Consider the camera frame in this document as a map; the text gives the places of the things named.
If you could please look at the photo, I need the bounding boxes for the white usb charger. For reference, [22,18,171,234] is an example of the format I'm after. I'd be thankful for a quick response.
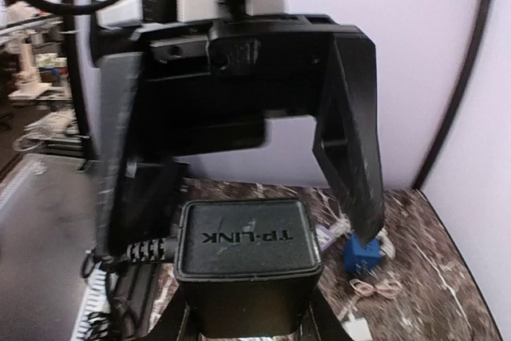
[343,317,373,341]

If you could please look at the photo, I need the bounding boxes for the white slotted cable duct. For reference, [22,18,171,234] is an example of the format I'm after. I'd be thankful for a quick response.
[70,268,106,341]

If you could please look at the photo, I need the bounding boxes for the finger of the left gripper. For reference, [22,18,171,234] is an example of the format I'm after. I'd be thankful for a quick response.
[312,35,384,244]
[96,55,188,257]

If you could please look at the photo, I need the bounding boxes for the purple power strip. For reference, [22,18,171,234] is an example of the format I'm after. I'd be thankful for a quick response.
[315,225,338,252]

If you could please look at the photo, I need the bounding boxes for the black power adapter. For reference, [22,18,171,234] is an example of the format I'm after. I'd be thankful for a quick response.
[158,198,323,340]

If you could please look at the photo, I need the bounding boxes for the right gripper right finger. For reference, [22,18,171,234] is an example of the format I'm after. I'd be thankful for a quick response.
[299,288,351,341]

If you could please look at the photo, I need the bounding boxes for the dark blue cube adapter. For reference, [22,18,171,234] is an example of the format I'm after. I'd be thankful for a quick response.
[343,232,382,274]

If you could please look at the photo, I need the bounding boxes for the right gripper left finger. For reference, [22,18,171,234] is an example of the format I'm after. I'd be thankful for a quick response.
[147,289,192,341]

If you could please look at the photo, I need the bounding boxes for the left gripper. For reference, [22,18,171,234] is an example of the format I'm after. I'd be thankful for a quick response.
[89,14,368,156]

